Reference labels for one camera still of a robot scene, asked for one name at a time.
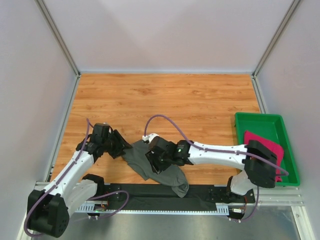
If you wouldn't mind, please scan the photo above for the grey t-shirt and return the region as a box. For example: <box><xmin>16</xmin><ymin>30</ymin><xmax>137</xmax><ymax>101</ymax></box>
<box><xmin>122</xmin><ymin>140</ymin><xmax>189</xmax><ymax>198</ymax></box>

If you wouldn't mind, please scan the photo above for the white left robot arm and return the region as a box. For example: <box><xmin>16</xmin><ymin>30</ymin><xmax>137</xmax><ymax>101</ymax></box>
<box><xmin>23</xmin><ymin>123</ymin><xmax>132</xmax><ymax>238</ymax></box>

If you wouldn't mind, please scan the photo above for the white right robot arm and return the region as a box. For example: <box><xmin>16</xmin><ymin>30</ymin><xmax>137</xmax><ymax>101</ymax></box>
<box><xmin>142</xmin><ymin>133</ymin><xmax>277</xmax><ymax>202</ymax></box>

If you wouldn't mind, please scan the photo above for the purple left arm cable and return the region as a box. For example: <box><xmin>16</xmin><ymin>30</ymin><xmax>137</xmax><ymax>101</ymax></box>
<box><xmin>23</xmin><ymin>117</ymin><xmax>130</xmax><ymax>237</ymax></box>

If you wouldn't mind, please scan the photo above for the green plastic tray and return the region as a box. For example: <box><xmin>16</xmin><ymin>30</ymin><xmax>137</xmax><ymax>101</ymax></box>
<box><xmin>235</xmin><ymin>112</ymin><xmax>301</xmax><ymax>187</ymax></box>

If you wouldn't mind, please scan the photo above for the grey slotted cable duct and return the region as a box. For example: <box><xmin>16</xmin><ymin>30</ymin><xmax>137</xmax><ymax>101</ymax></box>
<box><xmin>75</xmin><ymin>200</ymin><xmax>230</xmax><ymax>216</ymax></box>

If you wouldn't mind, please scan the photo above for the aluminium corner post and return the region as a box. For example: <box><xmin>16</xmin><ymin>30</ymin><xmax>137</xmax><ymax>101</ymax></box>
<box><xmin>251</xmin><ymin>0</ymin><xmax>303</xmax><ymax>77</ymax></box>
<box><xmin>34</xmin><ymin>0</ymin><xmax>81</xmax><ymax>77</ymax></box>

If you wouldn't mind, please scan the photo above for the right aluminium corner post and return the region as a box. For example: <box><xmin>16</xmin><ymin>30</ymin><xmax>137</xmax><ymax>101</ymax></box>
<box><xmin>251</xmin><ymin>0</ymin><xmax>303</xmax><ymax>77</ymax></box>

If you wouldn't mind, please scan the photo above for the pink t-shirt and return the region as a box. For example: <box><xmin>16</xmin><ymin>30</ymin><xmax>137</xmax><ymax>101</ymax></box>
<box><xmin>244</xmin><ymin>130</ymin><xmax>284</xmax><ymax>167</ymax></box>

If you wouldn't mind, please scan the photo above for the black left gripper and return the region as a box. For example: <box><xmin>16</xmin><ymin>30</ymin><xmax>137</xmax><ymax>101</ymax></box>
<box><xmin>102</xmin><ymin>129</ymin><xmax>133</xmax><ymax>160</ymax></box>

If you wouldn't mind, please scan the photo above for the aluminium frame rail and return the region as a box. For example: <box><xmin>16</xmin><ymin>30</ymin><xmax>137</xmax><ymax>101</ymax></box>
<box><xmin>29</xmin><ymin>181</ymin><xmax>305</xmax><ymax>207</ymax></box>

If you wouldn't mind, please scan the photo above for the left aluminium corner post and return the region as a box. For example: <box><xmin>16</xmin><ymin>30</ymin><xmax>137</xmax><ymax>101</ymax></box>
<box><xmin>34</xmin><ymin>0</ymin><xmax>81</xmax><ymax>77</ymax></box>

